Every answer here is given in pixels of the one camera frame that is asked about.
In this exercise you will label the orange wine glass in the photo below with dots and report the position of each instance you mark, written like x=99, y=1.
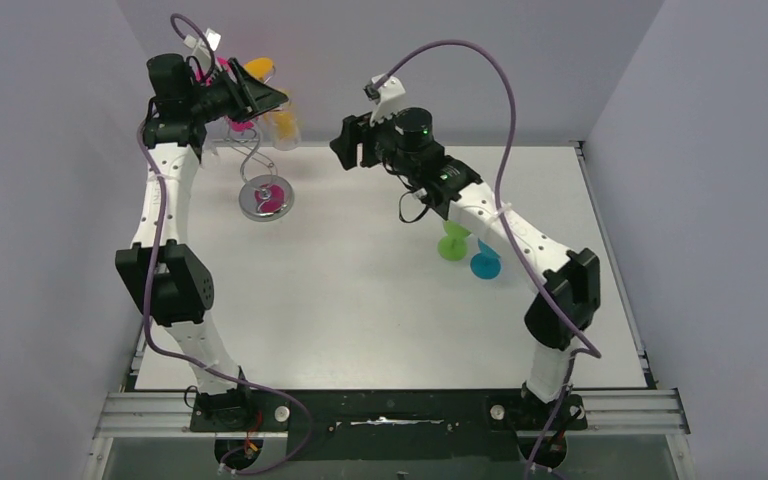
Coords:
x=263, y=69

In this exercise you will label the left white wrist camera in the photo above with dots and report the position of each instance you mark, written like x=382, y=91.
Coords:
x=200, y=49

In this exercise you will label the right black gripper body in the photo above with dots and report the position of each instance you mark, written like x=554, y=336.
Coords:
x=364, y=142

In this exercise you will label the blue wine glass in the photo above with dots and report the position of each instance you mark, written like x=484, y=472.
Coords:
x=486, y=263

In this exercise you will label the green wine glass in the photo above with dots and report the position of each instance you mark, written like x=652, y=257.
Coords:
x=453, y=245

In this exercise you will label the chrome wire glass rack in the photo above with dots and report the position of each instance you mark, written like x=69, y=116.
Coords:
x=265, y=196

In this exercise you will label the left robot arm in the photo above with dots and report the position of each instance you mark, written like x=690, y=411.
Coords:
x=172, y=288

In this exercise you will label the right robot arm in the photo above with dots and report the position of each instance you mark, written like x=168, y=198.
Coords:
x=566, y=283

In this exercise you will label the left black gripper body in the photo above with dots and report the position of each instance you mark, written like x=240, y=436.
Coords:
x=234, y=93

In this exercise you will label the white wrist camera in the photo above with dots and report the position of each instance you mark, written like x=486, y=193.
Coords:
x=387, y=95
x=200, y=49

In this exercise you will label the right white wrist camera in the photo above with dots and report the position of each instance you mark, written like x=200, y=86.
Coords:
x=387, y=95

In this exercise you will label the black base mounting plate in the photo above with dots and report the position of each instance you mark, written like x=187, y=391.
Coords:
x=389, y=425

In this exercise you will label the clear wine glass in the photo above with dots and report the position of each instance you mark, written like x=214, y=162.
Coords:
x=283, y=125

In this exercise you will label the pink wine glass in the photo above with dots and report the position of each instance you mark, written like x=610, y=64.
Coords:
x=235, y=126

